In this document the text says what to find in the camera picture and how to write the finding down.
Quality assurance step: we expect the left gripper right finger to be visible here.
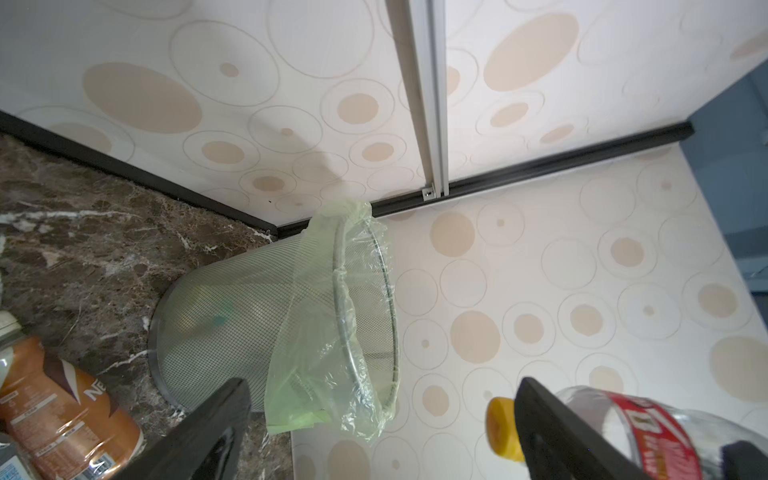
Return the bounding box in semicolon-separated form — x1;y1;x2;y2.
514;377;648;480

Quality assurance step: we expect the clear bottle red label yellow cap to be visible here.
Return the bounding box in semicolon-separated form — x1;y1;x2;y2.
485;386;767;479

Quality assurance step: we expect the mesh bin with green liner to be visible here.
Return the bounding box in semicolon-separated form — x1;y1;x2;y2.
148;200;400;441

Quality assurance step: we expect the brown Nescafe bottle near bin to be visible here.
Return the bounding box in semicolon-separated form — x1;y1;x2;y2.
1;311;145;479

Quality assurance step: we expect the back aluminium rail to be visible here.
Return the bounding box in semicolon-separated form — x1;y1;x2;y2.
385;1;450;202

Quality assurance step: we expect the blue label water bottle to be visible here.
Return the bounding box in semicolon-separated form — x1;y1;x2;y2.
0;434;39;480

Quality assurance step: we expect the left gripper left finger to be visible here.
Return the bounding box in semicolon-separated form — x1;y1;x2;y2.
115;378;251;480

